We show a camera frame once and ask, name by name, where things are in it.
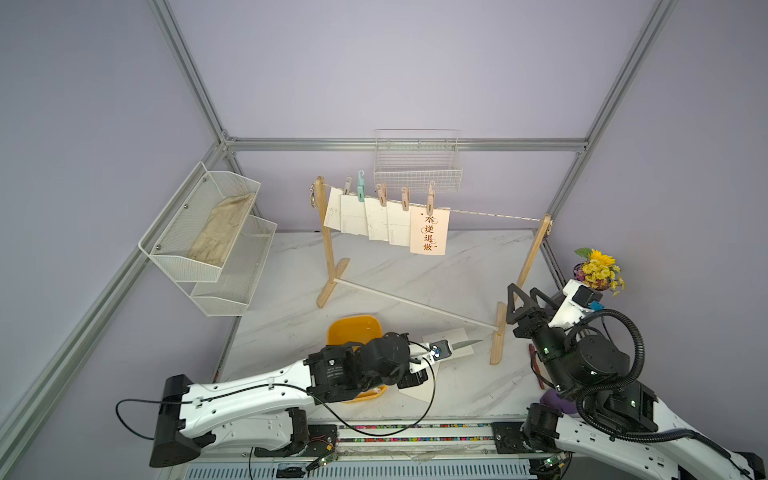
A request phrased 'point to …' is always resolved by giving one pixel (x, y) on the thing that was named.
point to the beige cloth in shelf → (212, 243)
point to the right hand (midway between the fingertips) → (517, 294)
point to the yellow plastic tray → (356, 329)
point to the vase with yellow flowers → (599, 271)
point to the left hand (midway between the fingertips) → (424, 350)
